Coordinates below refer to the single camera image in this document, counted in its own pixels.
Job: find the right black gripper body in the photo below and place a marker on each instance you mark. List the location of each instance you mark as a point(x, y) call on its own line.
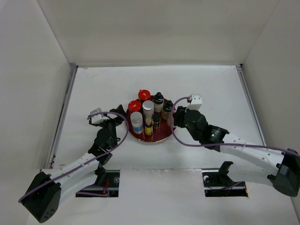
point(180, 121)

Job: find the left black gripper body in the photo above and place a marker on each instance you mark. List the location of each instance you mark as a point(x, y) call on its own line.
point(111, 123)

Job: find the peppercorn jar blue label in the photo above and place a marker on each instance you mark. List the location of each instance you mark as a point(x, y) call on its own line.
point(136, 119)

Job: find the small dark-cap brown spice jar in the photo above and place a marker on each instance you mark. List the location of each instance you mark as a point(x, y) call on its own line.
point(156, 121)

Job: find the red-lid chili sauce jar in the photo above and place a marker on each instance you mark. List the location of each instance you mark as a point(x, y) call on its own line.
point(134, 106)

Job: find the small yellow-label oil bottle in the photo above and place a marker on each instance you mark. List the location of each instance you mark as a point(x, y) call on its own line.
point(148, 126)

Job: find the black-cap clear spice bottle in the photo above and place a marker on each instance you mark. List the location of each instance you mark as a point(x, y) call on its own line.
point(158, 100)

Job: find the peppercorn jar silver lid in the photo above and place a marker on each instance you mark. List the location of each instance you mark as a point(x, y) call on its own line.
point(148, 109)

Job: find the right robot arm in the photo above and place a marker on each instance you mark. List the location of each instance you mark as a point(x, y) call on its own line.
point(279, 168)

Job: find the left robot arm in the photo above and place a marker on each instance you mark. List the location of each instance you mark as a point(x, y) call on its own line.
point(47, 191)

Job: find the round red lacquer tray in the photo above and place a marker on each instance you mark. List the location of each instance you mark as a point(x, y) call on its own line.
point(158, 135)

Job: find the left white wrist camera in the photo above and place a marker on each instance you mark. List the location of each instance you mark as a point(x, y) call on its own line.
point(96, 116)

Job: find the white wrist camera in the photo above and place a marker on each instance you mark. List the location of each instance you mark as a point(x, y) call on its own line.
point(96, 116)
point(195, 102)

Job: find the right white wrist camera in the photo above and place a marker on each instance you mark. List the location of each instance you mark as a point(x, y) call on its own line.
point(195, 102)

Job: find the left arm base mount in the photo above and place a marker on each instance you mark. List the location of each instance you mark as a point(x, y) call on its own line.
point(105, 186)

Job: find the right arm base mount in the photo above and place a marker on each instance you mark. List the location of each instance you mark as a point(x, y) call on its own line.
point(217, 183)

